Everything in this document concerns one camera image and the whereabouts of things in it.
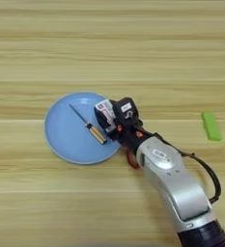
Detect orange handled screwdriver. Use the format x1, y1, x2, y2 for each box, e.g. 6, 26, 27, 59
68, 103, 108, 146

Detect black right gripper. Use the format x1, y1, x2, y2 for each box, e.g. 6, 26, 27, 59
93, 108, 157, 155

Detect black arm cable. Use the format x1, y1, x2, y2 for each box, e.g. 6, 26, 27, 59
155, 132, 222, 205

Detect green rectangular block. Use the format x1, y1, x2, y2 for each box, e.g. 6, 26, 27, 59
201, 111, 223, 142

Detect round light blue plate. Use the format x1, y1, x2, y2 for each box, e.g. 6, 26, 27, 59
43, 91, 124, 166

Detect black box with white label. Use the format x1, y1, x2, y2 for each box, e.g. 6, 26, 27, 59
115, 96, 140, 121

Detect white and red small box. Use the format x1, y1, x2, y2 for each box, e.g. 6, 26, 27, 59
94, 98, 118, 128

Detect red handled scissors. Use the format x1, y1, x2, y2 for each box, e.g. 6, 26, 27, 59
126, 149, 141, 171

